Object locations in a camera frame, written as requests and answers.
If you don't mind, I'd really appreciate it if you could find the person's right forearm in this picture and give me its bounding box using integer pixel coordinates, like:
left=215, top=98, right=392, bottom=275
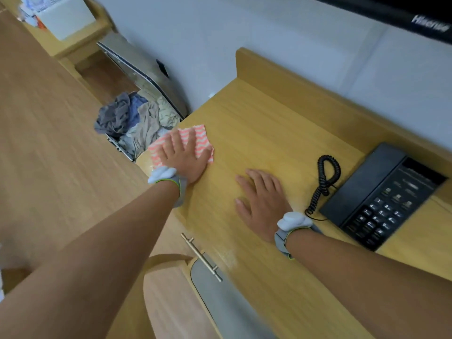
left=285, top=229, right=452, bottom=339

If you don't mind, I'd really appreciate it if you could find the beige grey garment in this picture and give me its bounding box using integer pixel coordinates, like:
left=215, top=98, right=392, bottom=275
left=118, top=100, right=162, bottom=160

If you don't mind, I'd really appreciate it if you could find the pink white zigzag cloth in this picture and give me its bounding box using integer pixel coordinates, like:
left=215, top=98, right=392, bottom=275
left=148, top=124, right=215, bottom=170

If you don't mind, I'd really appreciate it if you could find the wooden luggage bench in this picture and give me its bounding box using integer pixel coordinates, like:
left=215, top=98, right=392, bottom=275
left=0, top=0, right=114, bottom=83

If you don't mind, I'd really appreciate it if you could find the person's left hand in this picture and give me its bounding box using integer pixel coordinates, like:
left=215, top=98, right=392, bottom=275
left=155, top=128, right=214, bottom=184

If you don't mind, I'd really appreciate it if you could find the dark grey garment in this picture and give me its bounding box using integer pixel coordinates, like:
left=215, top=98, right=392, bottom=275
left=94, top=92, right=132, bottom=139

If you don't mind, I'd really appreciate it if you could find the grey cabinet door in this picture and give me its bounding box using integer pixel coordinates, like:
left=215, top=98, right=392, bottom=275
left=190, top=255, right=278, bottom=339

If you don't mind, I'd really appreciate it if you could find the silver open suitcase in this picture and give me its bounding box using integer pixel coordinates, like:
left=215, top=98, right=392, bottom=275
left=94, top=32, right=190, bottom=163

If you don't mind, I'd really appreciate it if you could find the wooden chair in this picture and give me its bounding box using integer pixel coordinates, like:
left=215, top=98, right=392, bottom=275
left=105, top=254, right=195, bottom=339

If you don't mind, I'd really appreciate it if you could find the metal bar door handle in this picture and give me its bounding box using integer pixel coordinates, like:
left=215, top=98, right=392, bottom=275
left=180, top=232, right=224, bottom=283

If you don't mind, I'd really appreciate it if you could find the person's right hand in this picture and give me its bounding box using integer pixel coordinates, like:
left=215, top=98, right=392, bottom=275
left=235, top=169, right=293, bottom=243

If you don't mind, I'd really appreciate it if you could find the light patterned garment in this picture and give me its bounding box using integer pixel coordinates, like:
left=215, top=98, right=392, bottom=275
left=155, top=96, right=182, bottom=130

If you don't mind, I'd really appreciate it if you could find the black desk telephone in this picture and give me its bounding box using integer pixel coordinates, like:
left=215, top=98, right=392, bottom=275
left=319, top=142, right=448, bottom=252

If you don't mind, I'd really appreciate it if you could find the blue garment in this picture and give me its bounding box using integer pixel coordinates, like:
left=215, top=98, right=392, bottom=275
left=125, top=93, right=149, bottom=132

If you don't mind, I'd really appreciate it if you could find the white grey wrist tracker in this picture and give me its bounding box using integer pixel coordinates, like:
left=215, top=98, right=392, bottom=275
left=274, top=211, right=323, bottom=260
left=147, top=166, right=188, bottom=208

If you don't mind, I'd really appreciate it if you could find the black television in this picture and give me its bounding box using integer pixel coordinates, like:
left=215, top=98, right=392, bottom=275
left=307, top=0, right=452, bottom=45

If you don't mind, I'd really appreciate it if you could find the black coiled telephone cord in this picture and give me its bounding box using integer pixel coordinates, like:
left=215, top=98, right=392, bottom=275
left=304, top=155, right=342, bottom=222

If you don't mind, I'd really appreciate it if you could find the person's left forearm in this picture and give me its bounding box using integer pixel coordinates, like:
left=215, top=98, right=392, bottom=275
left=0, top=181, right=181, bottom=339

